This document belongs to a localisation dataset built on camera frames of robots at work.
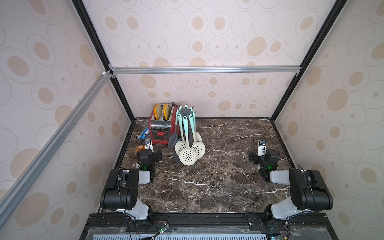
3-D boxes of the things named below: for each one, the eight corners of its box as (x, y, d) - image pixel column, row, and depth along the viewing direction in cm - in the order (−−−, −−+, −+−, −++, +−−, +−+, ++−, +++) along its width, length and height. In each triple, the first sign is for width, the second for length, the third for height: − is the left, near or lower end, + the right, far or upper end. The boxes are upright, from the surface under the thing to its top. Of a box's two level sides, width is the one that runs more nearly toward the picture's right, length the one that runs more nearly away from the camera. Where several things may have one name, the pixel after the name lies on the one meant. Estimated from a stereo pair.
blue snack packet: (138, 138, 110) (137, 137, 109) (147, 128, 117) (146, 126, 115) (143, 140, 109) (142, 139, 107) (152, 130, 115) (151, 128, 114)
